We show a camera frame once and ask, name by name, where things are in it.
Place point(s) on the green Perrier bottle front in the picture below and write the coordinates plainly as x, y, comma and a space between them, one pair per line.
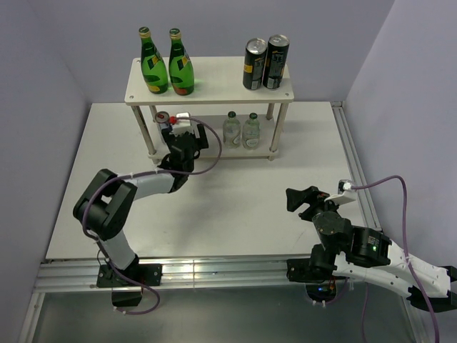
181, 70

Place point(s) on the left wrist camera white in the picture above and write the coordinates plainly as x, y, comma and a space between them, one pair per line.
181, 124

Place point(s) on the black tall can left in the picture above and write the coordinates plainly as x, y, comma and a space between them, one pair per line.
254, 62

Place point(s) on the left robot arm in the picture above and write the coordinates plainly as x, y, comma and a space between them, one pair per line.
104, 206

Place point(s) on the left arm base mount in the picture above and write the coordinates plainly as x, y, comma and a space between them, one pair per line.
127, 287

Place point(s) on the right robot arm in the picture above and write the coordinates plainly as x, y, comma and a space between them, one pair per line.
365, 254

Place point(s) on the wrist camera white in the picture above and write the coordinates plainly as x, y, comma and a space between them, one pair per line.
181, 124
345, 193

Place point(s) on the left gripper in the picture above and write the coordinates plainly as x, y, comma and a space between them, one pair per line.
203, 141

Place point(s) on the blue silver can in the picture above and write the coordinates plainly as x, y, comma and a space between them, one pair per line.
162, 119

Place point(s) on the clear Chang bottle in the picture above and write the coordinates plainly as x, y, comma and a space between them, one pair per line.
251, 132
231, 131

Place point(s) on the aluminium rail frame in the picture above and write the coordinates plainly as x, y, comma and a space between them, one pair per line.
223, 241

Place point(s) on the white two-tier shelf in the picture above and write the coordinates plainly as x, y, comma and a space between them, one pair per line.
219, 89

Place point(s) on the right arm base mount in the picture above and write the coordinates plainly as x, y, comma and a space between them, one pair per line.
322, 287

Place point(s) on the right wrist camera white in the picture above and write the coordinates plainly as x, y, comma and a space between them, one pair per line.
345, 193

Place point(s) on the green perrier bottle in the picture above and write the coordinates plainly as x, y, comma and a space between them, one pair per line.
153, 68
181, 70

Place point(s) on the black tall can right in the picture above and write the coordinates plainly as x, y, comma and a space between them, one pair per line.
277, 52

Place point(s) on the black tall can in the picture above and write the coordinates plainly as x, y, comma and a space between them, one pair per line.
254, 62
277, 52

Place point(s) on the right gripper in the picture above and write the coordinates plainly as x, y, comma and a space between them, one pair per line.
310, 195

